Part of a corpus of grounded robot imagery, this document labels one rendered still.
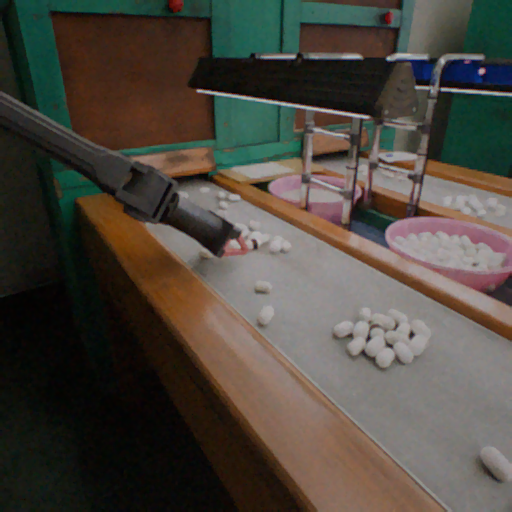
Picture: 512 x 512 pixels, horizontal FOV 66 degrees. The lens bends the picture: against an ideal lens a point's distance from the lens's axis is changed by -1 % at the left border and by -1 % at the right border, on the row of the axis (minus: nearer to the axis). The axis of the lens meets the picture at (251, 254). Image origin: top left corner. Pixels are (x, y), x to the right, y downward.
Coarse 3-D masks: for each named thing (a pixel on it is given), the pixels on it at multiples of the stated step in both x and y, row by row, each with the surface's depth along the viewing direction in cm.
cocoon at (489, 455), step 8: (488, 448) 41; (480, 456) 41; (488, 456) 40; (496, 456) 40; (504, 456) 40; (488, 464) 40; (496, 464) 39; (504, 464) 39; (496, 472) 39; (504, 472) 38; (504, 480) 39
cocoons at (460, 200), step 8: (360, 168) 141; (392, 176) 135; (400, 176) 132; (448, 200) 111; (456, 200) 114; (464, 200) 113; (472, 200) 111; (488, 200) 111; (496, 200) 112; (456, 208) 107; (464, 208) 105; (480, 208) 107; (496, 208) 107; (504, 208) 105; (480, 216) 102; (496, 216) 103
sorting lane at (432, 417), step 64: (192, 192) 122; (192, 256) 84; (256, 256) 84; (320, 256) 84; (256, 320) 64; (320, 320) 64; (448, 320) 63; (320, 384) 51; (384, 384) 51; (448, 384) 51; (384, 448) 43; (448, 448) 43
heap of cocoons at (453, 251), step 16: (400, 240) 90; (416, 240) 91; (432, 240) 90; (448, 240) 90; (464, 240) 90; (416, 256) 84; (432, 256) 83; (448, 256) 84; (464, 256) 84; (480, 256) 83; (496, 256) 84
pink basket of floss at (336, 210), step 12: (276, 180) 123; (288, 180) 127; (324, 180) 127; (336, 180) 126; (276, 192) 123; (360, 192) 112; (312, 204) 106; (324, 204) 105; (324, 216) 109; (336, 216) 110
